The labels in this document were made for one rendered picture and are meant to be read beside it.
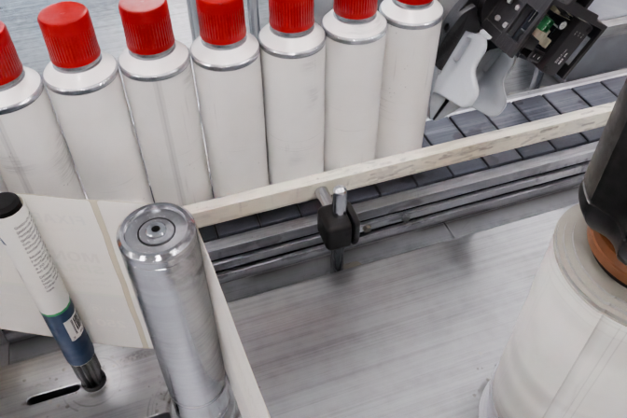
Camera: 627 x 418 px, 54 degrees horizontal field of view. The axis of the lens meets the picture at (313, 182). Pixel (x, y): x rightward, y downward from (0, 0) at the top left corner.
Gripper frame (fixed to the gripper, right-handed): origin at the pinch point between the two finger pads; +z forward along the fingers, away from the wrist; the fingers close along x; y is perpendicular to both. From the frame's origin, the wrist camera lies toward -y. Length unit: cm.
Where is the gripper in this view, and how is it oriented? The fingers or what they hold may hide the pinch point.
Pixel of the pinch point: (435, 103)
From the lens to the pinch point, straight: 60.2
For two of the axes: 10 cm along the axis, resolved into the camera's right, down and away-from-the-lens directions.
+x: 8.2, 1.5, 5.5
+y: 3.3, 6.6, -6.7
